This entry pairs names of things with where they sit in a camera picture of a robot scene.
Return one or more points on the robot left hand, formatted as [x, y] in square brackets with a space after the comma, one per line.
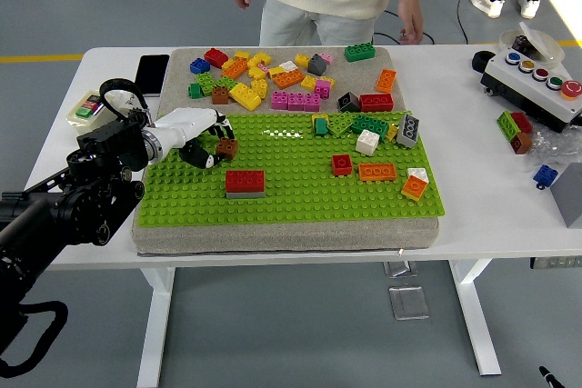
[186, 122]

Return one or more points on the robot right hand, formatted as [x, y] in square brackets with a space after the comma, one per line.
[551, 379]

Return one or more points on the person's left hand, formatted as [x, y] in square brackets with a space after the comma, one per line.
[411, 13]

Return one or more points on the brown four-stud brick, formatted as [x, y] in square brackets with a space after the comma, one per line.
[220, 96]
[227, 148]

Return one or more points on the red eight-stud brick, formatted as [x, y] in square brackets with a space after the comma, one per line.
[245, 181]
[376, 103]

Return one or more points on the grey eight-stud brick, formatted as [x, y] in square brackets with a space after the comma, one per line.
[245, 195]

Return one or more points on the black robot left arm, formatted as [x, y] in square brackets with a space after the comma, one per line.
[113, 142]

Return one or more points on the blue four-stud brick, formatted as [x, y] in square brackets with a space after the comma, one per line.
[199, 66]

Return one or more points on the yellow eight-stud brick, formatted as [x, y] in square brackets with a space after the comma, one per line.
[245, 97]

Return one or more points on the green eight-stud brick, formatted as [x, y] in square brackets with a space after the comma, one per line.
[360, 53]
[369, 125]

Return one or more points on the red four-stud brick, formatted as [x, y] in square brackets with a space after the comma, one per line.
[216, 57]
[341, 165]

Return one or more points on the orange eight-stud brick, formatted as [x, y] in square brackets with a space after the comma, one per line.
[235, 69]
[288, 79]
[386, 81]

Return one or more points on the yellow four-stud brick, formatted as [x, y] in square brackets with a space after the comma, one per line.
[301, 60]
[257, 72]
[260, 87]
[308, 83]

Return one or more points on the small pink brick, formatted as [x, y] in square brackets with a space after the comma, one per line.
[327, 58]
[263, 66]

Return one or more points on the pink four-stud brick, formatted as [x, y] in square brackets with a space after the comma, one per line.
[323, 89]
[279, 101]

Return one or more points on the dark grey roof brick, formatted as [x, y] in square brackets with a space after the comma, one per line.
[317, 66]

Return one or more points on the black four-stud brick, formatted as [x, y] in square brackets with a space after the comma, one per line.
[348, 102]

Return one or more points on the grey six-stud brick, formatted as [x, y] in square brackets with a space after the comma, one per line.
[408, 131]

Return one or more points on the lime green flat brick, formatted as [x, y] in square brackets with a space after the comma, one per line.
[340, 125]

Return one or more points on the small teal green brick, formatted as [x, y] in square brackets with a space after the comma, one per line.
[321, 127]

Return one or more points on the white four-stud brick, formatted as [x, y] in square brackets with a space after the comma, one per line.
[418, 173]
[366, 142]

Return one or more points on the orange brick hollow side up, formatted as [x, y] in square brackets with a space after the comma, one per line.
[377, 172]

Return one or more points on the orange and yellow brick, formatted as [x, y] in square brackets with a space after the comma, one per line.
[413, 187]

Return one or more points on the black smartphone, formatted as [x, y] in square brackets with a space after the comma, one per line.
[153, 75]

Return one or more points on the small white plastic part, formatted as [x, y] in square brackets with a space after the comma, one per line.
[120, 99]

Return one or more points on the white table leg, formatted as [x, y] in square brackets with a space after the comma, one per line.
[157, 324]
[473, 315]

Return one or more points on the table height control panel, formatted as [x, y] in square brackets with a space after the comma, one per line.
[557, 263]

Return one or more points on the white button control box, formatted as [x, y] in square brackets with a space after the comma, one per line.
[523, 88]

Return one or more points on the green studded baseplate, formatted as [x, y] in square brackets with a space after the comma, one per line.
[295, 206]

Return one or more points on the clear plastic lidded container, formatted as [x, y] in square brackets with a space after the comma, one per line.
[545, 45]

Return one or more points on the grey foam mat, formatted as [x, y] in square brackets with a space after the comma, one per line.
[282, 235]

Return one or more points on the clear floor cover plate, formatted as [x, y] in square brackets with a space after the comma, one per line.
[409, 304]
[400, 270]

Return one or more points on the grey box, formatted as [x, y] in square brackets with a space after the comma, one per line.
[570, 201]

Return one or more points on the clear plastic bag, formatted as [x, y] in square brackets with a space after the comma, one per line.
[552, 145]

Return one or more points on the cream switch box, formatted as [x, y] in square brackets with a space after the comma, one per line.
[86, 108]

